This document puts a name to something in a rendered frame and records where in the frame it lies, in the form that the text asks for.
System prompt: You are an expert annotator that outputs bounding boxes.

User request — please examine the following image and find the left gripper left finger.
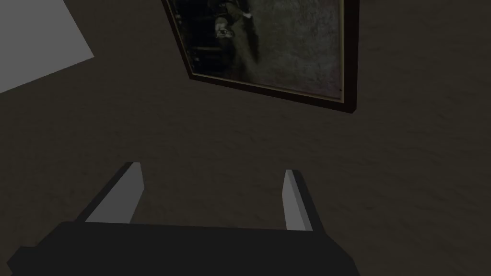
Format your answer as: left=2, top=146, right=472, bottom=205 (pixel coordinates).
left=74, top=161, right=145, bottom=224

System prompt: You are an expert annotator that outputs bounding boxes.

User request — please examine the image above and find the dark framed wall picture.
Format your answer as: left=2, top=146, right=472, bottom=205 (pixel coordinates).
left=161, top=0, right=361, bottom=114

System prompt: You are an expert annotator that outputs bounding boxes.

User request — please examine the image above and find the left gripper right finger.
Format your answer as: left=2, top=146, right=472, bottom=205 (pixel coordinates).
left=281, top=169, right=325, bottom=233

